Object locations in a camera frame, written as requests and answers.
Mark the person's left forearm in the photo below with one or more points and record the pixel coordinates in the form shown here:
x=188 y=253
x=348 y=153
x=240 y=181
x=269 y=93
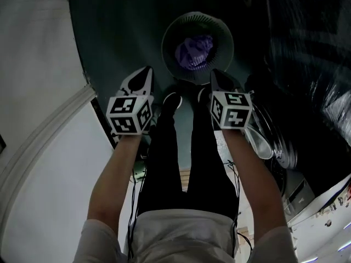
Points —
x=115 y=179

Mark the person's black trousers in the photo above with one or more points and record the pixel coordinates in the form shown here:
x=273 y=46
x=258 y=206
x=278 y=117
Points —
x=164 y=160

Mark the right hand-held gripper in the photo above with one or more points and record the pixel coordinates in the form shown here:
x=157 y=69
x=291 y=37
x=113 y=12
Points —
x=233 y=111

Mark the round dark laundry basket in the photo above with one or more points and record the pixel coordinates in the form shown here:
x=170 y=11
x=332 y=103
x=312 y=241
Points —
x=222 y=37

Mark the person's black right shoe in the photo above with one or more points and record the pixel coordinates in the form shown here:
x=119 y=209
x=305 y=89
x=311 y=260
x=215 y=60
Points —
x=203 y=95

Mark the person's right forearm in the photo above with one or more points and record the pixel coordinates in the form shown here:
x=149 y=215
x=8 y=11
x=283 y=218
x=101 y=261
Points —
x=252 y=185

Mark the purple clothes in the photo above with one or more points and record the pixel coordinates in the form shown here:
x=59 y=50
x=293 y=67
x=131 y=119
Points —
x=194 y=52

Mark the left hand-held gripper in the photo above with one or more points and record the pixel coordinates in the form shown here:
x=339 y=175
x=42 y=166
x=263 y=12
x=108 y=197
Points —
x=123 y=108

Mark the person's black left shoe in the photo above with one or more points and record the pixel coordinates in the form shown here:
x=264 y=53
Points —
x=172 y=100

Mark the person's white shirt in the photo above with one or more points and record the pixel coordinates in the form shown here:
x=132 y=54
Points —
x=186 y=237

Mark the person's black shoe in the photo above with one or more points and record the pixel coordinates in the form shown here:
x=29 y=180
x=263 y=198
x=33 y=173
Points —
x=203 y=95
x=172 y=100

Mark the black washing machine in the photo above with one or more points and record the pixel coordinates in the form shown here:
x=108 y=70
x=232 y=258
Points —
x=299 y=193

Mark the plastic-wrapped black appliance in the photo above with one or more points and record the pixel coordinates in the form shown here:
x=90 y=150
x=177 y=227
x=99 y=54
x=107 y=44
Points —
x=307 y=37

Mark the white door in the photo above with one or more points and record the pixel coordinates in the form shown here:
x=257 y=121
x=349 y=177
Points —
x=33 y=51

